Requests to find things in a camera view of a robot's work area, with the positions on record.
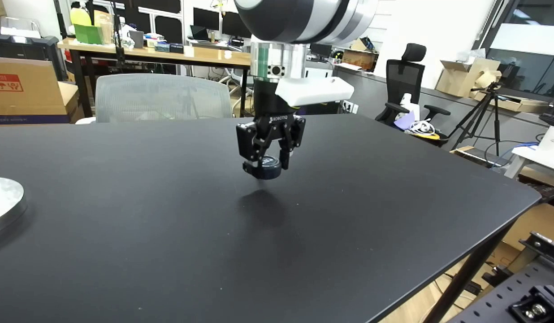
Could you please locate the cardboard box with items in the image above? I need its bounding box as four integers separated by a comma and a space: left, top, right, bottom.
342, 37, 379, 71

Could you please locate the row of monitors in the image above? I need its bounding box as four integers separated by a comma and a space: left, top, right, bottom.
192, 6, 253, 41

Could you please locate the black perforated metal plate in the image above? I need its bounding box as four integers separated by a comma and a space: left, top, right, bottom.
446, 231, 554, 323

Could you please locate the yellow bag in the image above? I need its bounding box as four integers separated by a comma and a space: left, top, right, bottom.
69, 6, 93, 26

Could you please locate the black printer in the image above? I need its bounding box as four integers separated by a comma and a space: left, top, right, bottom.
0, 33, 68, 82

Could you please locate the white table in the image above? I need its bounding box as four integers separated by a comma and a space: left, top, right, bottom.
503, 126, 554, 180

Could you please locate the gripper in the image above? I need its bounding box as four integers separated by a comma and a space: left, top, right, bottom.
236, 79, 306, 176

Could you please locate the wooden table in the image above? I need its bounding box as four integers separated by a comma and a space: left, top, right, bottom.
57, 38, 253, 118

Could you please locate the green box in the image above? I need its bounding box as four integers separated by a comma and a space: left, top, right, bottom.
74, 23, 105, 45

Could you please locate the camera on tripod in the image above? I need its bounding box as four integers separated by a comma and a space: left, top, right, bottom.
447, 81, 512, 157

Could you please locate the open cardboard box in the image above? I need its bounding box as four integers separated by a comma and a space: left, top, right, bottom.
435, 57, 502, 99

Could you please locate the brown cardboard box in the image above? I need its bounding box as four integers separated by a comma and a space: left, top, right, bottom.
0, 57, 81, 126

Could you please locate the black office chair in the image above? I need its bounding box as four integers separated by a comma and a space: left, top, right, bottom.
375, 43, 451, 145

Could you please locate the black measuring tape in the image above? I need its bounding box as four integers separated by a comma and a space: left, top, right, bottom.
244, 155, 283, 180

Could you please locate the grey mesh office chair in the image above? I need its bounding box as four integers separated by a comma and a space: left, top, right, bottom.
94, 73, 233, 123

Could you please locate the window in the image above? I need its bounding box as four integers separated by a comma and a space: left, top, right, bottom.
473, 0, 554, 102

